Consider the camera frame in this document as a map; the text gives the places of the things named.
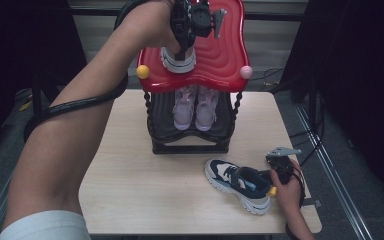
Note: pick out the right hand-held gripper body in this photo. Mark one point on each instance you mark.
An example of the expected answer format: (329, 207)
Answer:
(280, 165)

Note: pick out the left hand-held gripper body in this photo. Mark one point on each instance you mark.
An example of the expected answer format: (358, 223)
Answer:
(193, 16)

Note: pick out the navy and white sneaker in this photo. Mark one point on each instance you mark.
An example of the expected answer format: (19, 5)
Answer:
(233, 180)
(178, 66)

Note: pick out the red and black shoe rack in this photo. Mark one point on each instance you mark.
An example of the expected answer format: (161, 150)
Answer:
(220, 56)

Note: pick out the purple sandal with star charm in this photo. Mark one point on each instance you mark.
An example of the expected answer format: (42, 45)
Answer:
(206, 113)

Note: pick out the person's right hand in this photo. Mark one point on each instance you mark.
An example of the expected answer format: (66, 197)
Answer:
(290, 195)

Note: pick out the person's left hand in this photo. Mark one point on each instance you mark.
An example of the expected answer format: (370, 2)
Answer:
(150, 26)

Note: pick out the grey tape piece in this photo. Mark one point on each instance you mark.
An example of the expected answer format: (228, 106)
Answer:
(311, 202)

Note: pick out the black metal stand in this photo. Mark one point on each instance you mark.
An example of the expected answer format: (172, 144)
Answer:
(37, 96)
(312, 106)

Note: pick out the black horizontal bar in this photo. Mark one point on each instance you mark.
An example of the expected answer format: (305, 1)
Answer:
(96, 12)

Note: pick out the black curtain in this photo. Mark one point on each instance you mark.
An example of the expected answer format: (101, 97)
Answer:
(360, 83)
(23, 40)

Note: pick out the yellow tape piece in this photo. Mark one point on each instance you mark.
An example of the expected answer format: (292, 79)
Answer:
(25, 106)

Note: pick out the person's white shirt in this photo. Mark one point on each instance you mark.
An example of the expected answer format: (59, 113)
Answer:
(46, 226)

